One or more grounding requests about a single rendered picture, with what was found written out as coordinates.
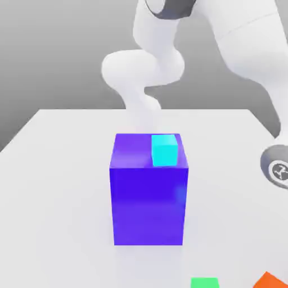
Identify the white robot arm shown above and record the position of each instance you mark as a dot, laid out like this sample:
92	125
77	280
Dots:
144	65

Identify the small cyan cube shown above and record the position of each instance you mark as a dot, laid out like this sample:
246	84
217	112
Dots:
164	153

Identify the small green cube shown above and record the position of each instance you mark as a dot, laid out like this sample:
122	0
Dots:
204	283

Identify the large purple box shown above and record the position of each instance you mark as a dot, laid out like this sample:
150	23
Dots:
148	202

